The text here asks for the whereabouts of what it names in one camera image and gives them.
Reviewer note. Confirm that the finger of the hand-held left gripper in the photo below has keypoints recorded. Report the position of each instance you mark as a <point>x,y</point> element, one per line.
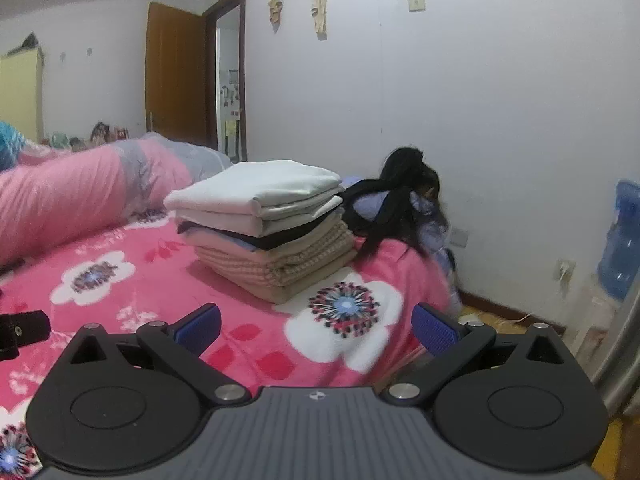
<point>27,327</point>

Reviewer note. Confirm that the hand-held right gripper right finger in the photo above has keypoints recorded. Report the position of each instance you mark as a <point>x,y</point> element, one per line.
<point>432,327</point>

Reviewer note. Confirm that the wooden door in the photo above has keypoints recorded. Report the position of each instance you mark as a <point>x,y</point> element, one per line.
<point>175,75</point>

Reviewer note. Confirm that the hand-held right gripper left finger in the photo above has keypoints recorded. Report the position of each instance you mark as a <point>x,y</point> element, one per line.
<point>200,325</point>

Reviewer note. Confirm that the small yellowish hanging rag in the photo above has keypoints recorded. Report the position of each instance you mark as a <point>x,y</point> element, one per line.
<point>275,10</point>

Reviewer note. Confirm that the pink floral blanket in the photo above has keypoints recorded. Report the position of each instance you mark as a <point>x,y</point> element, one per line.
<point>175,285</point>

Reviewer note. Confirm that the wall switch plate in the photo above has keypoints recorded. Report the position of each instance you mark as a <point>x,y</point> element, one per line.
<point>416,2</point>

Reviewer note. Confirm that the blue water jug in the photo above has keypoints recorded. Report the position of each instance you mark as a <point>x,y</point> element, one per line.
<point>620,240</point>

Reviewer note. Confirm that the pink grey quilt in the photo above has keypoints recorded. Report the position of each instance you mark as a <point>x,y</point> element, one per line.
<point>60,190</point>

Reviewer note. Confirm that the teal cloth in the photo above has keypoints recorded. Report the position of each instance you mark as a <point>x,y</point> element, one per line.
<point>10,145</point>

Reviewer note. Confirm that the long yellowish hanging rag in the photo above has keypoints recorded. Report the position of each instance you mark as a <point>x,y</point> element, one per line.
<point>319,10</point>

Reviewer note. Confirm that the pale yellow wardrobe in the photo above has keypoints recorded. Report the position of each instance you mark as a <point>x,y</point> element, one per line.
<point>20,95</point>

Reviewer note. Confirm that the white water dispenser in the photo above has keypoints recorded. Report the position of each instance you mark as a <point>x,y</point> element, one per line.
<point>597,320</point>

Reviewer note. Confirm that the wall socket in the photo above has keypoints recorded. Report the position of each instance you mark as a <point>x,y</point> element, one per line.
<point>460,238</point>
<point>565,269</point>

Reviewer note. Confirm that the stack of folded clothes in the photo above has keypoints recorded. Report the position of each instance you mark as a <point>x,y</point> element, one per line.
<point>280,265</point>

